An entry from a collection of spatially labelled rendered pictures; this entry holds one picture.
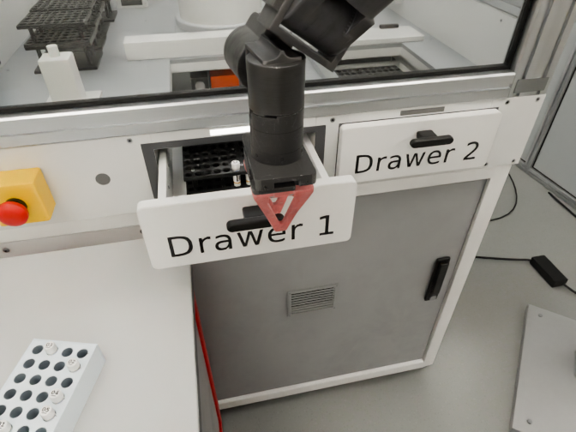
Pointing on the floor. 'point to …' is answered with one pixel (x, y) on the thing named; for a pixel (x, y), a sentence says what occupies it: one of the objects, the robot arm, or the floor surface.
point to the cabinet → (326, 287)
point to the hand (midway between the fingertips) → (277, 216)
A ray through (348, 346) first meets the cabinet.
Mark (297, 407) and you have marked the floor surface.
